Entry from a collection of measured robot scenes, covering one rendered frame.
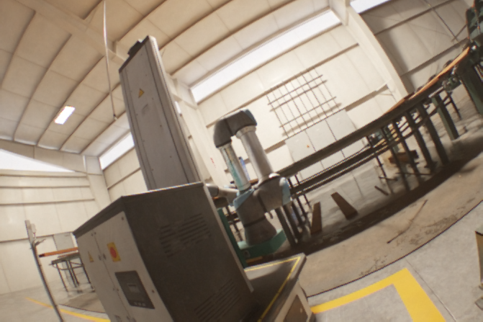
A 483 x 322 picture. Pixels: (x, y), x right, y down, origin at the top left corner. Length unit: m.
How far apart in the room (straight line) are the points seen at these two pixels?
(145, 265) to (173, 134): 0.63
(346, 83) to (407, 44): 3.55
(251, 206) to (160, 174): 0.47
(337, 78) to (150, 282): 8.83
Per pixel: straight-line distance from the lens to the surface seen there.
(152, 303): 0.65
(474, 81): 3.09
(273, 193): 0.97
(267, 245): 0.96
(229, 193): 1.72
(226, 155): 1.15
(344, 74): 9.11
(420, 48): 10.77
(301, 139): 7.79
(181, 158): 0.99
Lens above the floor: 0.72
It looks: 14 degrees up
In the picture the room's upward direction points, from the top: 24 degrees counter-clockwise
